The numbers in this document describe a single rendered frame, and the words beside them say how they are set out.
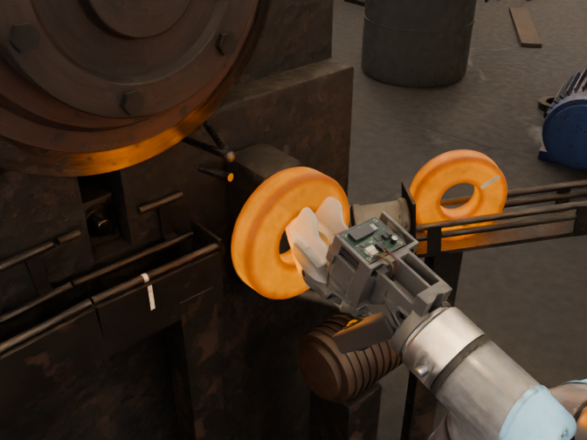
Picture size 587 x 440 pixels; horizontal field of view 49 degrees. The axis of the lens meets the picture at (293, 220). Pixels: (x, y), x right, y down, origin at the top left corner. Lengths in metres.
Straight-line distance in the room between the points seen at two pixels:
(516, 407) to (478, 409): 0.03
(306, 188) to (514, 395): 0.30
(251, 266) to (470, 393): 0.26
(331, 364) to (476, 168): 0.38
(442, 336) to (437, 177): 0.47
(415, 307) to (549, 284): 1.56
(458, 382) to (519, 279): 1.55
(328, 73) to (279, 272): 0.46
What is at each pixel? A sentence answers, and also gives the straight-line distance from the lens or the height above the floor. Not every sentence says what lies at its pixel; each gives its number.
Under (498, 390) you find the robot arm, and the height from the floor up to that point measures 0.82.
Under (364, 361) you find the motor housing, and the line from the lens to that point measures 1.06.
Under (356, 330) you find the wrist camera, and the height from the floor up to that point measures 0.77.
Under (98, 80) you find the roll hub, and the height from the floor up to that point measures 1.02.
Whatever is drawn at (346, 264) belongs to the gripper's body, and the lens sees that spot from 0.64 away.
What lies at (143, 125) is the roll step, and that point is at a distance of 0.77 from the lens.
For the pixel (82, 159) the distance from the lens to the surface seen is 0.77.
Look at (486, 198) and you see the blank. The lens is 1.10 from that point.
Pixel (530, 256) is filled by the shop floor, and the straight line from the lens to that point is 2.27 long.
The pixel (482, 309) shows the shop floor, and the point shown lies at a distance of 2.00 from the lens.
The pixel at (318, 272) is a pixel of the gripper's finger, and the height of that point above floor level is 0.83.
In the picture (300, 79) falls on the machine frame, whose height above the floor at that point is 0.87.
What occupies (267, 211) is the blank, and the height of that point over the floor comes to 0.88.
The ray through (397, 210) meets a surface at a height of 0.69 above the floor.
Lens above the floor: 1.24
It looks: 32 degrees down
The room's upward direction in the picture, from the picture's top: straight up
